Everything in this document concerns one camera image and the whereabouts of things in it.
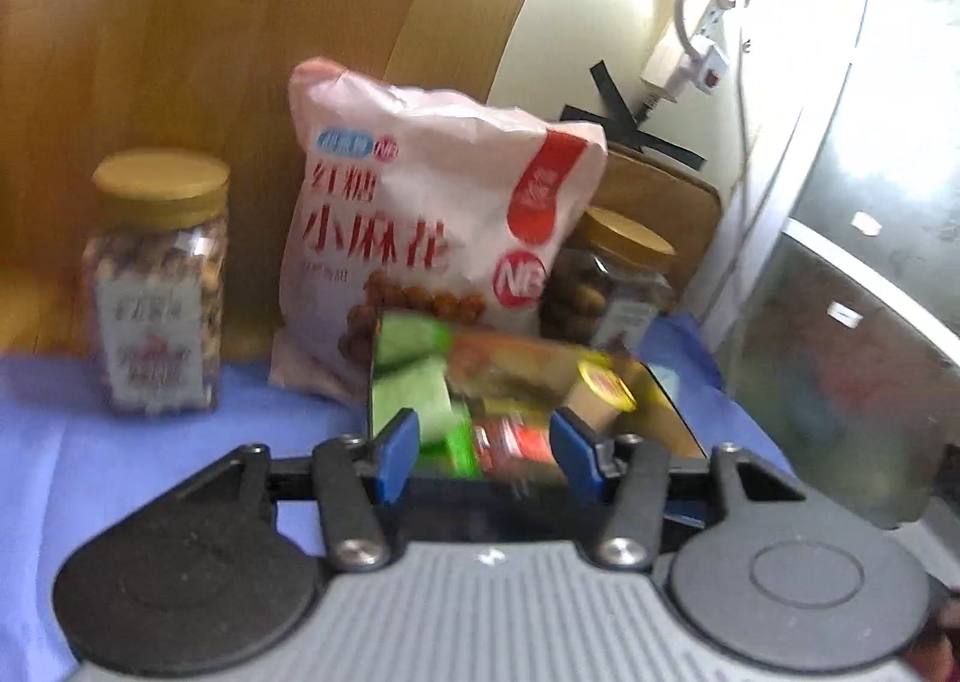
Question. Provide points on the orange snack packet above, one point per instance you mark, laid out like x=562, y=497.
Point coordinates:
x=517, y=359

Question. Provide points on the red snack packet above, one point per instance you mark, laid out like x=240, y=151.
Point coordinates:
x=514, y=446

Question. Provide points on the pink snack bag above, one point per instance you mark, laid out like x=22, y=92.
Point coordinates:
x=427, y=217

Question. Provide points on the blue cloth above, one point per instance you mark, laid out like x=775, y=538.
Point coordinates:
x=112, y=457

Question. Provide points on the dark snack jar gold lid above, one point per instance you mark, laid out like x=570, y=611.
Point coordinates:
x=611, y=277

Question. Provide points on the small brown board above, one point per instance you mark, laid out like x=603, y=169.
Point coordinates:
x=660, y=202

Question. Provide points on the colourful snack box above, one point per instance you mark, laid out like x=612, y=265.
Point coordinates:
x=660, y=404

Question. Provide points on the jelly cup with yellow lid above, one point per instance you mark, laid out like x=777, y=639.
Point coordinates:
x=600, y=389

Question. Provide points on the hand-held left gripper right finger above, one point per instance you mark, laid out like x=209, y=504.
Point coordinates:
x=574, y=453

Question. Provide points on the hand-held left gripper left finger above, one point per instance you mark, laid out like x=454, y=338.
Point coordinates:
x=397, y=453

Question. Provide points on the green yellow snack packet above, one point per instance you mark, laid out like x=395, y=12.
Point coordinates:
x=420, y=389

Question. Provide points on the black tape strip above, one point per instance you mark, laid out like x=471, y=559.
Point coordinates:
x=637, y=127

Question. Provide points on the dark green window panel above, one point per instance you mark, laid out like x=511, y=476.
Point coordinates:
x=847, y=239

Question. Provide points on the large wooden board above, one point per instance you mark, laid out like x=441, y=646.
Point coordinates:
x=262, y=74

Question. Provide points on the nut jar with gold lid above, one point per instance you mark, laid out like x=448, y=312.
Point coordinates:
x=157, y=292

